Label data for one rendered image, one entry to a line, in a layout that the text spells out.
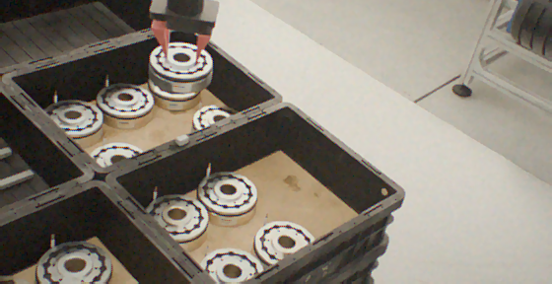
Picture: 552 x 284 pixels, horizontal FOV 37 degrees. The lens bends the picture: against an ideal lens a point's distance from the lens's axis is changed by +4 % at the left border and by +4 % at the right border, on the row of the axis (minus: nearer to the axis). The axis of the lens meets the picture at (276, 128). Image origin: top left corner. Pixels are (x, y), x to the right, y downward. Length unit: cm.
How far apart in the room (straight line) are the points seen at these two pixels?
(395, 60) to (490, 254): 196
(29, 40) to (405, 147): 83
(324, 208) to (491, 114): 200
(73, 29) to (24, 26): 9
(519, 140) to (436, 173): 150
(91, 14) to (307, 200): 70
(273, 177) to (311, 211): 10
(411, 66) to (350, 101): 159
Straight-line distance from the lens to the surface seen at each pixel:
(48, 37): 176
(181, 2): 126
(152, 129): 153
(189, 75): 132
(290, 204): 141
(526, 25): 150
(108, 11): 187
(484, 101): 343
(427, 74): 348
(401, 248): 159
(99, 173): 128
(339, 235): 124
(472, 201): 176
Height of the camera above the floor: 178
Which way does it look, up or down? 37 degrees down
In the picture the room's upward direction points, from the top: 12 degrees clockwise
